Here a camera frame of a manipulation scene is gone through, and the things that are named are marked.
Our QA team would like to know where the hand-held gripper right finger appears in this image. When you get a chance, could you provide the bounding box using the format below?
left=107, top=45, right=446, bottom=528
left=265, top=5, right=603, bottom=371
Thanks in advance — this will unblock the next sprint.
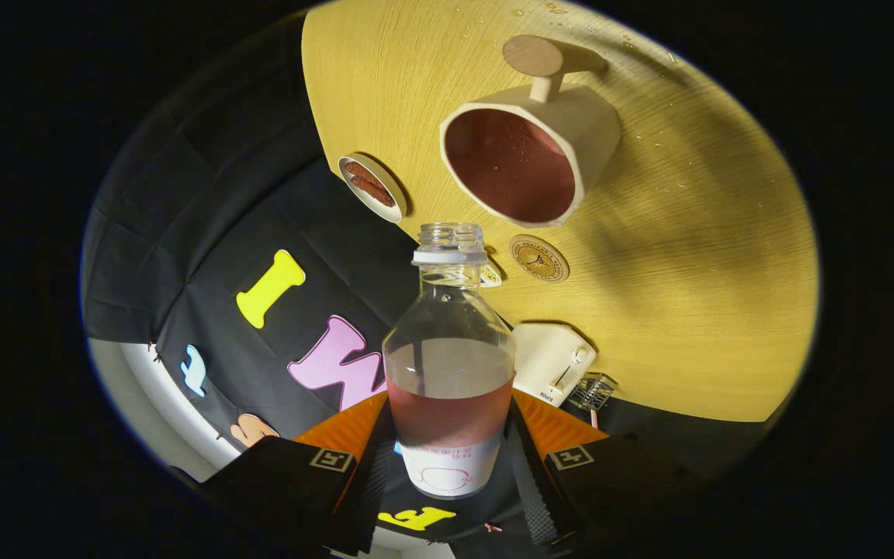
left=503, top=388, right=708, bottom=556

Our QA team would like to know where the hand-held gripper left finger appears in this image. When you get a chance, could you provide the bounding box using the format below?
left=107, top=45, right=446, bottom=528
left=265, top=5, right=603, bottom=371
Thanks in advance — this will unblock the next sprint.
left=199, top=391, right=397, bottom=556

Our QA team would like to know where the clear juice bottle pink label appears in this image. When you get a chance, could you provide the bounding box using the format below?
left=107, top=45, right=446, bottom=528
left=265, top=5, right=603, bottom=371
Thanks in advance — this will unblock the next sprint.
left=382, top=222, right=517, bottom=499

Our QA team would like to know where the round cork coaster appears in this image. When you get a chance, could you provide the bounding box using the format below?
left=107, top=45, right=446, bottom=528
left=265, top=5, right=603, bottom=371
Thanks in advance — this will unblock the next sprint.
left=508, top=234, right=570, bottom=283

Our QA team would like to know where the beige cup wooden handle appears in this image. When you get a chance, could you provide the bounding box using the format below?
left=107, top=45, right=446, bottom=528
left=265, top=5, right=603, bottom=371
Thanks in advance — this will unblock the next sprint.
left=439, top=34, right=623, bottom=229

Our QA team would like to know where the white toaster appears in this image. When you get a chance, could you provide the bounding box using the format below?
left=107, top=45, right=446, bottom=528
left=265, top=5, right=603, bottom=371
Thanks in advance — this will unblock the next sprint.
left=511, top=322, right=598, bottom=408

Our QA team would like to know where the wooden table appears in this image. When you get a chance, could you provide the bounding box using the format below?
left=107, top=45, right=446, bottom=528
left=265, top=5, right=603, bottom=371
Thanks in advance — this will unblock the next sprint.
left=301, top=0, right=819, bottom=424

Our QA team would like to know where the white round plate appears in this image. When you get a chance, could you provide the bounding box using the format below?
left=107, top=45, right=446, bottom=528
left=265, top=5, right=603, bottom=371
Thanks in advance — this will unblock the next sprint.
left=338, top=153, right=408, bottom=224

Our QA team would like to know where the black backdrop cloth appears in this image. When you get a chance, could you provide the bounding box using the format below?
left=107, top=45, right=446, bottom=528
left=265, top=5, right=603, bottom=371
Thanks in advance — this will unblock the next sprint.
left=81, top=8, right=766, bottom=559

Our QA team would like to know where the wire mesh holder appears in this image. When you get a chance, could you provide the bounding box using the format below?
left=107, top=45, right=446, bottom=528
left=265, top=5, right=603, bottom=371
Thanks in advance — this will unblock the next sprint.
left=567, top=372, right=619, bottom=412

